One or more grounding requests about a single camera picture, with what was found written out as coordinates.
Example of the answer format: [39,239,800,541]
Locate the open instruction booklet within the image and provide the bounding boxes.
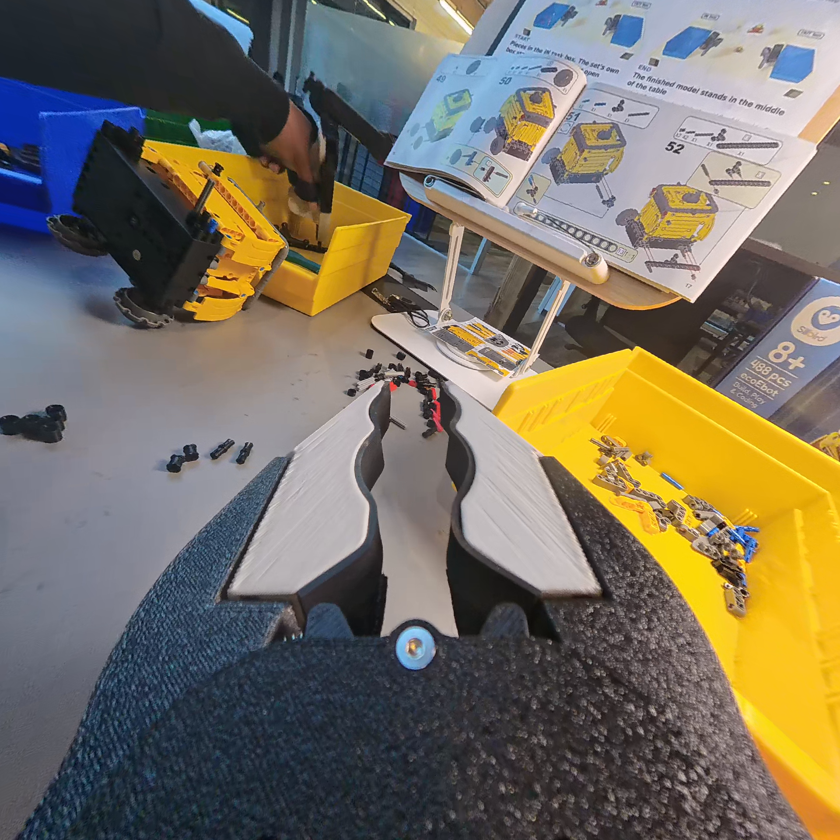
[385,56,817,303]

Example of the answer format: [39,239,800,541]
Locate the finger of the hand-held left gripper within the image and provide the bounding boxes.
[284,197,329,250]

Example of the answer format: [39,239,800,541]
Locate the green plastic bin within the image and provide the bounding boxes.
[142,112,235,148]

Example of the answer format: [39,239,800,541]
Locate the black cable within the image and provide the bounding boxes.
[374,292,434,329]

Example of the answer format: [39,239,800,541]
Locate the yellow plastic bin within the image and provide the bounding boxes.
[493,346,840,840]
[142,142,410,319]

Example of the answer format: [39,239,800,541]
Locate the blue plastic bin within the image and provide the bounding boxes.
[0,77,148,237]

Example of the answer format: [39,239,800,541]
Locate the black joined connector pins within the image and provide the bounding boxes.
[0,403,68,445]

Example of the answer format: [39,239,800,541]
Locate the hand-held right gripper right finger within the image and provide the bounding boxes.
[440,384,602,602]

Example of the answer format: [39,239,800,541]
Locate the person's left hand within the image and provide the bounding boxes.
[256,99,329,187]

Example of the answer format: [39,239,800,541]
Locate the loose metal parts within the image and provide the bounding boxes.
[588,434,762,618]

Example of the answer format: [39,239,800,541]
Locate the small red black parts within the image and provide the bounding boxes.
[346,348,447,441]

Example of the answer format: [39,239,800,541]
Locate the blue printed cardboard box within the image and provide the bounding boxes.
[716,276,840,460]

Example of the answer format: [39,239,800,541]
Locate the beige book stand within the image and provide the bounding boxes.
[394,0,840,316]

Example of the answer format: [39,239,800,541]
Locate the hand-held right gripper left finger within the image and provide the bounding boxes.
[226,384,392,605]

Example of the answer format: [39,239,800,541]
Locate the yellow toy block robot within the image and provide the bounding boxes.
[46,121,290,329]

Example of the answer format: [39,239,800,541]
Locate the yellow grey sticker sheet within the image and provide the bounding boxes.
[434,319,534,378]

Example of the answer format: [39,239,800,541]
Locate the grey desk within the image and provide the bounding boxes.
[0,224,631,840]

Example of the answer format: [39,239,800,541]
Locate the white stand pole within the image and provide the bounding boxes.
[437,224,464,329]
[523,279,573,375]

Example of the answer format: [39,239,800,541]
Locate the white plastic bag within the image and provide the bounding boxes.
[191,119,250,156]

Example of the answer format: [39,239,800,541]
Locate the person's left forearm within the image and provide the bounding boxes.
[0,0,296,152]

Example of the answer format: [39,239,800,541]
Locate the white printed paper sheet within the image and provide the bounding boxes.
[493,0,840,139]

